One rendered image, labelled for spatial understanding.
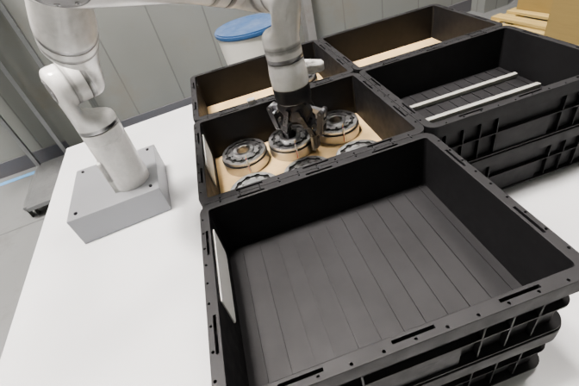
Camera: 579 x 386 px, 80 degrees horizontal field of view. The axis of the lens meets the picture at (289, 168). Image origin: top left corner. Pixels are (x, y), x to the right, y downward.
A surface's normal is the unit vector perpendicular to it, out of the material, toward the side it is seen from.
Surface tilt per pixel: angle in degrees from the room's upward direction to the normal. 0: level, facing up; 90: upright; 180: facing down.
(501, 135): 90
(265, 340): 0
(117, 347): 0
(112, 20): 90
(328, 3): 90
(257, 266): 0
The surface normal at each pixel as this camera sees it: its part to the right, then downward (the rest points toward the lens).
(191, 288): -0.20, -0.77
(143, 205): 0.36, 0.52
